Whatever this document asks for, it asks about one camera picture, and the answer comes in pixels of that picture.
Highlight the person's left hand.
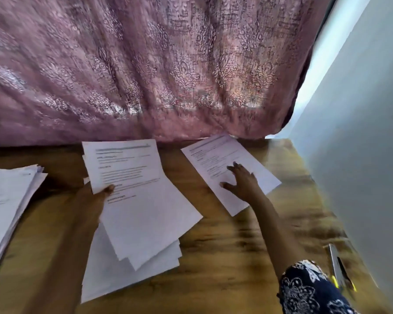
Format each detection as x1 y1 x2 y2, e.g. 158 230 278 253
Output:
72 183 115 228

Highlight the person's right hand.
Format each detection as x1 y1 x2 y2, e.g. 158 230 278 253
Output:
221 162 266 207

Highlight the person's right forearm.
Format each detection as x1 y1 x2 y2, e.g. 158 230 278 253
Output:
252 196 309 279

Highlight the person's left forearm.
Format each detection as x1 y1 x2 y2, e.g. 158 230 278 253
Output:
23 215 102 314

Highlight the silver yellow black stapler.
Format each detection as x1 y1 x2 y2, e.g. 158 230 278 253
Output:
327 242 358 293

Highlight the pink patterned curtain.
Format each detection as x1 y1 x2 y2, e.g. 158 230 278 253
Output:
0 0 335 149

